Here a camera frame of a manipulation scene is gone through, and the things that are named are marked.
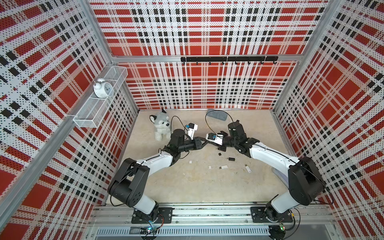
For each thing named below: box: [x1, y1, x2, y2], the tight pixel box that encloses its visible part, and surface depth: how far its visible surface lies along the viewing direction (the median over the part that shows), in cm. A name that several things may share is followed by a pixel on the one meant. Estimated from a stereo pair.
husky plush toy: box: [149, 109, 172, 141], surface depth 93 cm
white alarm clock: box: [93, 78, 114, 99], surface depth 72 cm
